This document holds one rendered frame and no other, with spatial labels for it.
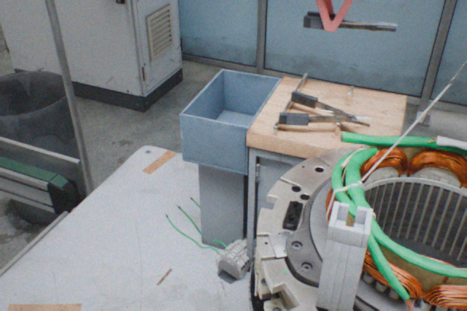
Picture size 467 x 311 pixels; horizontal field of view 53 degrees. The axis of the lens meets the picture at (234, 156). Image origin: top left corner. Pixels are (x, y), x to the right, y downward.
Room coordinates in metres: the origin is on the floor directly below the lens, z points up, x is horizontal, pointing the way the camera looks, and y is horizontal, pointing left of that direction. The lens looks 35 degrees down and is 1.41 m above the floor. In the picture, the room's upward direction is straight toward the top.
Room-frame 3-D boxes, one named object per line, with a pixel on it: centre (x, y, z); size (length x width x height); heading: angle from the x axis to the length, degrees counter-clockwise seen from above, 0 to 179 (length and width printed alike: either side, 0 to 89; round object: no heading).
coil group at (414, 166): (0.39, -0.21, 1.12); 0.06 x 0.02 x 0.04; 73
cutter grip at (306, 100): (0.60, -0.10, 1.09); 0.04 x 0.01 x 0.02; 54
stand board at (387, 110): (0.60, -0.14, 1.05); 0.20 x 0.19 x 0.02; 69
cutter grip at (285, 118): (0.55, -0.08, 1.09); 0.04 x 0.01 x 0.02; 84
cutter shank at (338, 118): (0.55, -0.13, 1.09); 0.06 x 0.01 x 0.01; 94
